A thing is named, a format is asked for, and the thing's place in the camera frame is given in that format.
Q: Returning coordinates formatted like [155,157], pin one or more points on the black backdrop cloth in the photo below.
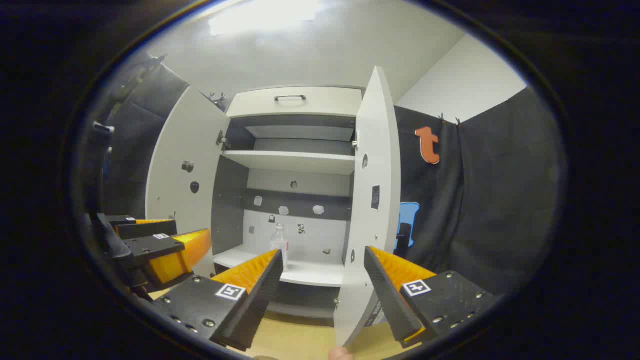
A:
[135,150]
[500,200]

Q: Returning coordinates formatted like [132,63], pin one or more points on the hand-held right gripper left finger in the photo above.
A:
[260,300]

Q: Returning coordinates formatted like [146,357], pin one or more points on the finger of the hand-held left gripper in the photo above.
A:
[147,230]
[155,245]

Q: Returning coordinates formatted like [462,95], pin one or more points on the clear plastic bottle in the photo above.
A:
[280,245]

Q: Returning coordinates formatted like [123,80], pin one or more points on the white and grey cabinet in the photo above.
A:
[295,162]

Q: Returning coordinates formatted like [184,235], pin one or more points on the white cabinet door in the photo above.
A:
[375,165]
[185,145]

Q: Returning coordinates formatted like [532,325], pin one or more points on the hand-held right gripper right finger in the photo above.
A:
[387,295]

